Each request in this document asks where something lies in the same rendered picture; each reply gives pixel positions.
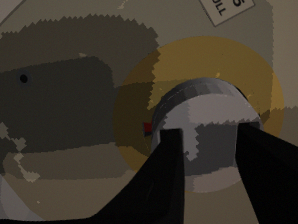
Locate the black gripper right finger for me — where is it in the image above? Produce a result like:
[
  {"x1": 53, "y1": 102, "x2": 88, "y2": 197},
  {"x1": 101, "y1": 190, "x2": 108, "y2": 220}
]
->
[{"x1": 235, "y1": 123, "x2": 298, "y2": 224}]

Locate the grey cylinder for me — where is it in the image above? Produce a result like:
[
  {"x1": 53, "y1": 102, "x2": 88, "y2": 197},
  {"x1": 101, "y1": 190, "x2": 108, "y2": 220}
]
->
[{"x1": 144, "y1": 77, "x2": 265, "y2": 193}]

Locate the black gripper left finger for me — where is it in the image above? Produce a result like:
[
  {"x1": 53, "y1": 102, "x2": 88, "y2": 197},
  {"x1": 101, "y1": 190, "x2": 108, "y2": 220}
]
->
[{"x1": 0, "y1": 129, "x2": 185, "y2": 224}]

